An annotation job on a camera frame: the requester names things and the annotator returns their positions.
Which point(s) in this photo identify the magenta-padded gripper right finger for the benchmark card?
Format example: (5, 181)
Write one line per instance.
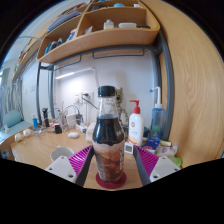
(163, 168)

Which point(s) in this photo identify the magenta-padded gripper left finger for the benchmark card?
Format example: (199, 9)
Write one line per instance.
(61, 168)

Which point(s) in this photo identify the dark cola bottle black cap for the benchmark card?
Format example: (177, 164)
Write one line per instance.
(108, 140)

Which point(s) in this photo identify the white speckled cup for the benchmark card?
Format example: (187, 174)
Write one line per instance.
(61, 152)

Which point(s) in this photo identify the small white oval object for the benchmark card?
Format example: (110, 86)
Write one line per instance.
(73, 135)

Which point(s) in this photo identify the small white desk clock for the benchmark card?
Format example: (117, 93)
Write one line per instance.
(129, 148)

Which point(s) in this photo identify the white crumpled bag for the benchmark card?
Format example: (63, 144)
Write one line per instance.
(89, 131)

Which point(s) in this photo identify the blue squeeze bottle bent spout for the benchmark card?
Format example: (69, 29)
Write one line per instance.
(157, 121)

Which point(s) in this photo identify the white pump bottle red top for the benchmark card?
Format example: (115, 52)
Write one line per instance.
(136, 128)

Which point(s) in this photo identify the white power adapter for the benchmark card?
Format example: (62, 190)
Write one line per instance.
(71, 119)

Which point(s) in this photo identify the small blue bottle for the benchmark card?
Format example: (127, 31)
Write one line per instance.
(35, 123)

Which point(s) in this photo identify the slim black bottle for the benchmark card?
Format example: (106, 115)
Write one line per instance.
(45, 118)

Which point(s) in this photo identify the flat round red coaster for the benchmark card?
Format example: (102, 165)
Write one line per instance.
(111, 185)

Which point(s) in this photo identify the teal chair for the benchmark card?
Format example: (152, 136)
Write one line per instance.
(13, 121)

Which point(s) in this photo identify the wooden robot figure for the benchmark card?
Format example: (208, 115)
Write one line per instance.
(120, 100)

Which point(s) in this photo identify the white bar lamp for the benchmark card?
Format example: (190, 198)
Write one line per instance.
(73, 73)

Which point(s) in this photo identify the wooden shelf unit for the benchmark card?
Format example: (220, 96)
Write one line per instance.
(106, 40)

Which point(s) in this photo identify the grey metal shelf frame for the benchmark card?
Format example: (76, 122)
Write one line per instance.
(168, 93)

